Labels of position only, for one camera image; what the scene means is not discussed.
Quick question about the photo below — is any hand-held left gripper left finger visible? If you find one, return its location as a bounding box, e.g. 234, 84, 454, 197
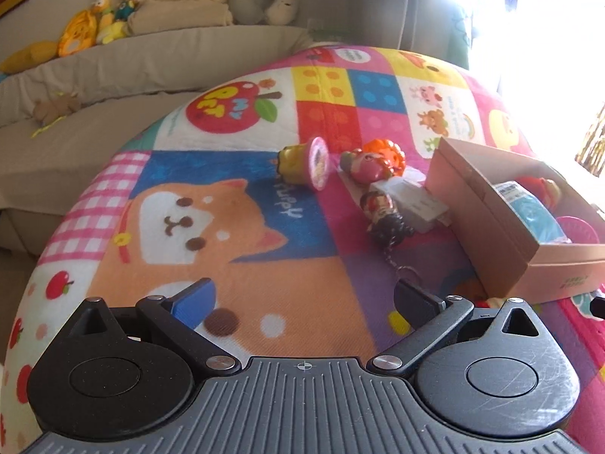
70, 278, 243, 373

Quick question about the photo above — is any pink doll with orange hair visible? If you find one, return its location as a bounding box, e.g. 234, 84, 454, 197
339, 138, 406, 186

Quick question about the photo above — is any yellow cushion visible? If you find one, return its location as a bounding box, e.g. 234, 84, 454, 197
0, 40, 60, 74

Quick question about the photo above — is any dark-haired doll keychain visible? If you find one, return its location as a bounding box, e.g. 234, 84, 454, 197
359, 190, 426, 289

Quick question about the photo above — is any pink cardboard box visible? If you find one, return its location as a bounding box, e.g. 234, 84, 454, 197
425, 137, 605, 303

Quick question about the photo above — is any round yellow plush toy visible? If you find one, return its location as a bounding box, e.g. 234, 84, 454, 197
57, 9, 98, 58

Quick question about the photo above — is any yellow duck plush toy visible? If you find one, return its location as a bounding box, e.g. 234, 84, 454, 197
92, 0, 128, 44

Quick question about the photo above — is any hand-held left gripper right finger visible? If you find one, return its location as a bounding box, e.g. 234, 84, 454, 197
368, 280, 544, 379

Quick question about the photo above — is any grey curtain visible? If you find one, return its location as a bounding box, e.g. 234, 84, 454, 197
399, 0, 455, 53

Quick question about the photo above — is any green printed cloth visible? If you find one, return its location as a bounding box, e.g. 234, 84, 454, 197
447, 9, 473, 69

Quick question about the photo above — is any colourful printed play mat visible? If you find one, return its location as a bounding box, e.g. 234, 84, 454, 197
0, 45, 605, 454

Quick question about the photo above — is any beige folded blanket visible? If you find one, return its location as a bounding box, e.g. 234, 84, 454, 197
127, 0, 237, 36

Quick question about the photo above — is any brown plush toy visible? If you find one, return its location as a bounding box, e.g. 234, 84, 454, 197
32, 93, 81, 124

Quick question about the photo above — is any pink toy basket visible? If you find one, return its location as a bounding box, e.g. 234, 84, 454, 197
555, 215, 605, 247

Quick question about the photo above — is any red plastic toy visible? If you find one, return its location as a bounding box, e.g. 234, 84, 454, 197
517, 176, 563, 211

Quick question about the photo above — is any white rectangular box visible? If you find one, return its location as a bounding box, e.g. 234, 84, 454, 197
373, 177, 450, 233

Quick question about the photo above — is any blue packet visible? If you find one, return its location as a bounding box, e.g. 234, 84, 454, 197
492, 180, 568, 247

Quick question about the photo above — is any beige sofa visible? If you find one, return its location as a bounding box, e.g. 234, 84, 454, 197
0, 23, 322, 256

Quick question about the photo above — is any gold toy cup pink lid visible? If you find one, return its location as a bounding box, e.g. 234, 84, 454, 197
276, 136, 332, 192

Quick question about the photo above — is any white bear plush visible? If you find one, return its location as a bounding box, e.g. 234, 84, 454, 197
265, 0, 301, 26

